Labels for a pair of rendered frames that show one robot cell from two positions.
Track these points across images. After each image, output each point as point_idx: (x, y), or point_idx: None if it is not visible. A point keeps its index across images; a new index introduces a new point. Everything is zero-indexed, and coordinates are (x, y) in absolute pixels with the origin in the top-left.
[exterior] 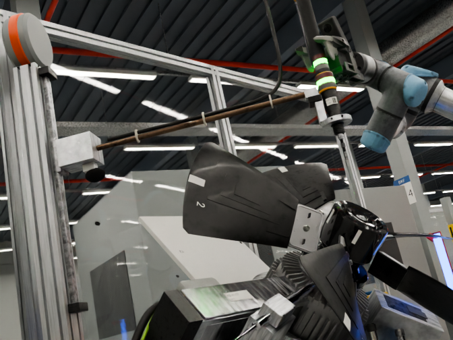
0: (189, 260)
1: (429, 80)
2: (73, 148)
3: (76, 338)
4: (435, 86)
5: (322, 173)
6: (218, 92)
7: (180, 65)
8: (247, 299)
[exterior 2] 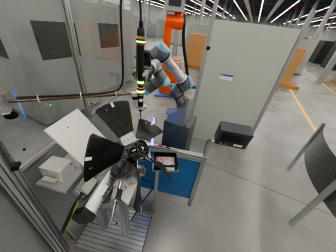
0: (74, 150)
1: (166, 54)
2: None
3: (18, 175)
4: (168, 57)
5: (128, 111)
6: (66, 4)
7: None
8: (106, 188)
